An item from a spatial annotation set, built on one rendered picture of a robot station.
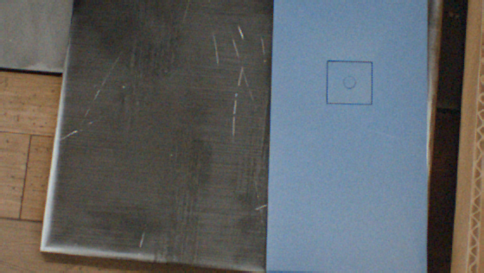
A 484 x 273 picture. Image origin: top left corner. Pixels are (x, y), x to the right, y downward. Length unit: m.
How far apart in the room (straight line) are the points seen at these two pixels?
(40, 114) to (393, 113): 0.16
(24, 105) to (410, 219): 0.19
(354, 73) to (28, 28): 0.16
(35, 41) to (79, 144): 0.06
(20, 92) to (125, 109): 0.06
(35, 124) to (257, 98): 0.10
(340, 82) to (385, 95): 0.02
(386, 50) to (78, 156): 0.15
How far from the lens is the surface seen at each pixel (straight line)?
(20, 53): 0.83
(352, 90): 0.80
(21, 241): 0.81
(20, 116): 0.82
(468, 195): 0.75
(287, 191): 0.78
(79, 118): 0.80
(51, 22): 0.84
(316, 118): 0.79
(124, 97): 0.80
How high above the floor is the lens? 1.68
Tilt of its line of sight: 73 degrees down
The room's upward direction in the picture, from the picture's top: straight up
